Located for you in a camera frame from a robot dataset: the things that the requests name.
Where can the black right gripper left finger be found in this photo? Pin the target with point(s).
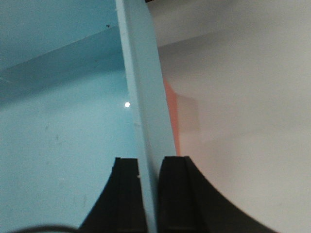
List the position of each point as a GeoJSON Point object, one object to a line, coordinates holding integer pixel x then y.
{"type": "Point", "coordinates": [119, 208]}

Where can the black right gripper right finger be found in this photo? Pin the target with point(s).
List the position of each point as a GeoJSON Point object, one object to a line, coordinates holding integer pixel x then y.
{"type": "Point", "coordinates": [188, 203]}

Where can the pink plastic box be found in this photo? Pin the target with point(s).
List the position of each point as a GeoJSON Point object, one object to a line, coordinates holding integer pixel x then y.
{"type": "Point", "coordinates": [171, 98]}

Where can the light blue plastic box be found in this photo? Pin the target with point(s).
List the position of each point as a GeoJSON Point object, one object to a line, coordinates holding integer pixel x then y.
{"type": "Point", "coordinates": [80, 85]}

